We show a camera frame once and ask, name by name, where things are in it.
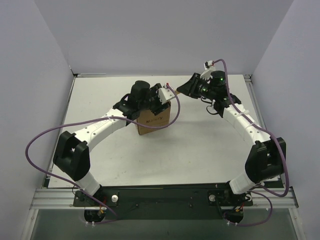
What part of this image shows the brown cardboard express box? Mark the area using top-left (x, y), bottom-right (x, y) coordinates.
top-left (136, 102), bottom-right (171, 127)

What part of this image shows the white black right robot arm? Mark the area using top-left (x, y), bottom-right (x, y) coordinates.
top-left (177, 70), bottom-right (286, 195)

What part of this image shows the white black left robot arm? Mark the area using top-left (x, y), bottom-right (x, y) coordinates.
top-left (53, 80), bottom-right (175, 206)

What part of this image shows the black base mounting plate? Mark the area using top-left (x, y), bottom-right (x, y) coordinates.
top-left (73, 183), bottom-right (253, 222)

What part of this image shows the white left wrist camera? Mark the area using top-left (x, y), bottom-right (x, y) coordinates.
top-left (158, 84), bottom-right (177, 105)

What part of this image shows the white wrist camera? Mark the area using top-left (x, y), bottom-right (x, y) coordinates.
top-left (158, 84), bottom-right (177, 105)
top-left (200, 60), bottom-right (216, 81)

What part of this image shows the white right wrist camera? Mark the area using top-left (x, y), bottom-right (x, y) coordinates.
top-left (200, 60), bottom-right (216, 81)

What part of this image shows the aluminium table edge rail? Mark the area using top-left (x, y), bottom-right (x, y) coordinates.
top-left (243, 74), bottom-right (287, 188)

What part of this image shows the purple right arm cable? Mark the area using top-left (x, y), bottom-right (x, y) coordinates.
top-left (213, 58), bottom-right (291, 227)

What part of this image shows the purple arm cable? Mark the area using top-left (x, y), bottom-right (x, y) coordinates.
top-left (213, 58), bottom-right (291, 227)
top-left (25, 84), bottom-right (181, 224)

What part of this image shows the aluminium front frame rail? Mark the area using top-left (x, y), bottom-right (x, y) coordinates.
top-left (30, 188), bottom-right (299, 210)

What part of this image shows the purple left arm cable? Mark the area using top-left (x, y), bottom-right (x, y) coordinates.
top-left (25, 84), bottom-right (181, 224)

